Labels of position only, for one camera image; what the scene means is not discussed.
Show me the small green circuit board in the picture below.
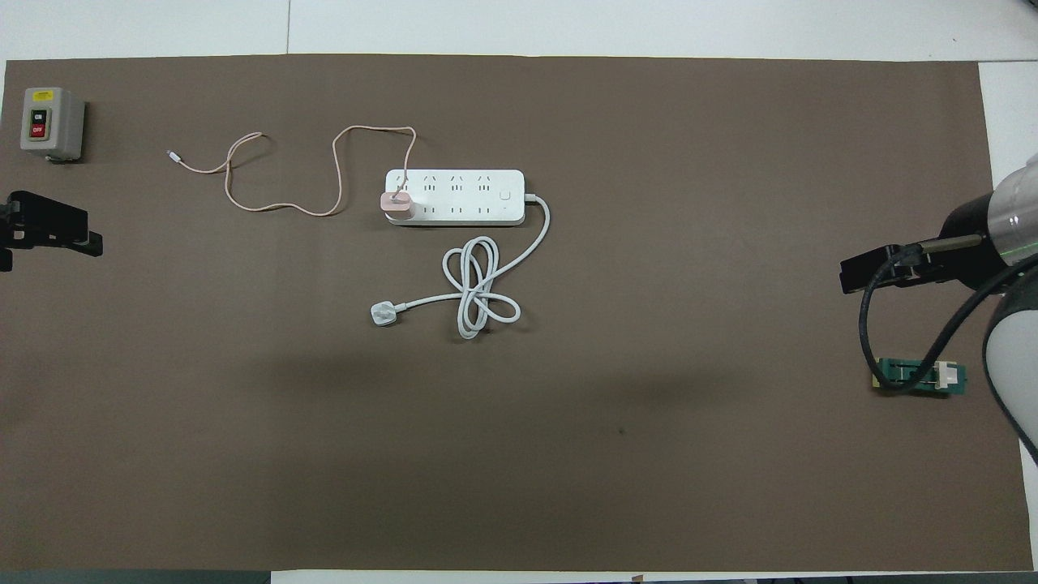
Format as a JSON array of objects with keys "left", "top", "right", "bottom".
[{"left": 872, "top": 357, "right": 968, "bottom": 398}]

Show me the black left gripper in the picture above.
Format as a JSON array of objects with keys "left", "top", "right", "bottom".
[{"left": 0, "top": 192, "right": 104, "bottom": 273}]

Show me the white power strip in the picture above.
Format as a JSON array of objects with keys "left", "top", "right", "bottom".
[{"left": 384, "top": 168, "right": 526, "bottom": 228}]

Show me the pink charger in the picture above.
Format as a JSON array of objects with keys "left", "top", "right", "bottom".
[{"left": 381, "top": 188, "right": 419, "bottom": 225}]

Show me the brown table mat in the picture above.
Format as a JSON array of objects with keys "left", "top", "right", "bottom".
[{"left": 0, "top": 54, "right": 1035, "bottom": 573}]

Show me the grey on-off switch box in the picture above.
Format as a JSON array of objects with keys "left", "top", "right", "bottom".
[{"left": 19, "top": 87, "right": 86, "bottom": 163}]

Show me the pink charging cable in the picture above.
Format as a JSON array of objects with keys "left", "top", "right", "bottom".
[{"left": 166, "top": 124, "right": 418, "bottom": 217}]

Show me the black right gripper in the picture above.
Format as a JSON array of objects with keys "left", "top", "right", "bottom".
[{"left": 839, "top": 192, "right": 1014, "bottom": 295}]

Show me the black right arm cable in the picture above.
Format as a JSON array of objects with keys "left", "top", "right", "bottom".
[{"left": 858, "top": 235, "right": 1038, "bottom": 394}]

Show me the white power strip cord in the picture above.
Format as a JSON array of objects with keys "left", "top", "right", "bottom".
[{"left": 370, "top": 193, "right": 552, "bottom": 341}]

